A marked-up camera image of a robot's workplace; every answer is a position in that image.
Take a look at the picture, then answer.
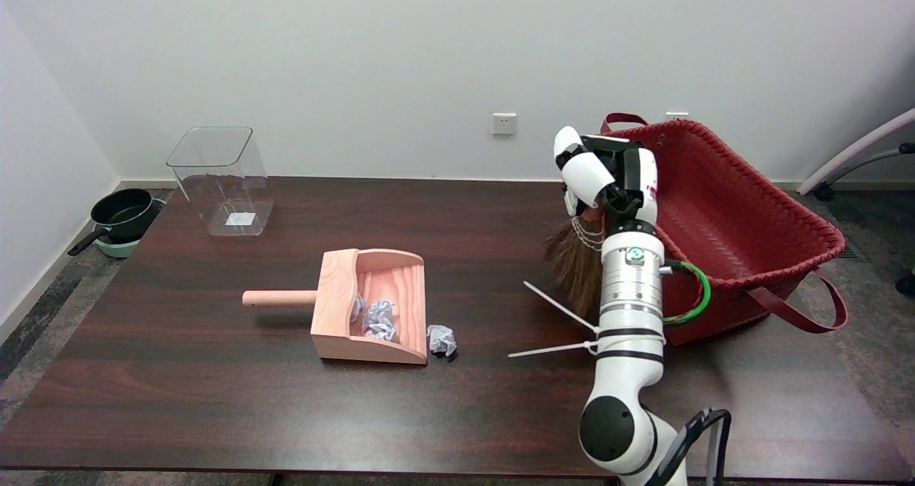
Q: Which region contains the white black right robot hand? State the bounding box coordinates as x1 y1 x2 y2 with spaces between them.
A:
553 125 658 235

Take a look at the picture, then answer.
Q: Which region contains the brown straw hand broom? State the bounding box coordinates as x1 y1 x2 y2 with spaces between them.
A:
545 206 608 320

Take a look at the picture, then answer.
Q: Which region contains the wooden dustpan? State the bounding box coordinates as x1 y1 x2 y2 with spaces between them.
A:
242 249 428 365

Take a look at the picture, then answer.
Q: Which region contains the white zip tie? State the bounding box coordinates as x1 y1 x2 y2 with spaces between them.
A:
508 339 600 359
523 280 601 333

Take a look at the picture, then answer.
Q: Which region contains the red woven basket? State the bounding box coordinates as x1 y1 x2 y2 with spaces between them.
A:
600 112 849 347

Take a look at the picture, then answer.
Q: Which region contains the office chair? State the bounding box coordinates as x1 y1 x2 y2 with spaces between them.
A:
797 107 915 295

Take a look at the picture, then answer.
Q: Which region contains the clear plastic container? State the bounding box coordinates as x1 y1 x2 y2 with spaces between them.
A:
166 127 275 237

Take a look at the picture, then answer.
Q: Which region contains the black saucepan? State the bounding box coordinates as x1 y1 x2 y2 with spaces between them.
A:
68 188 159 257

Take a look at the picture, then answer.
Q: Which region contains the green pot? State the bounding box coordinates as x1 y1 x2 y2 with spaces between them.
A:
94 199 167 259

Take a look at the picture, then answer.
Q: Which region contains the green robot cable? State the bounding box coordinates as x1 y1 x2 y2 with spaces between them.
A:
661 260 712 326

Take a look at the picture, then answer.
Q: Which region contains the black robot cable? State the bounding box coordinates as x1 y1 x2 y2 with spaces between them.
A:
643 409 733 486

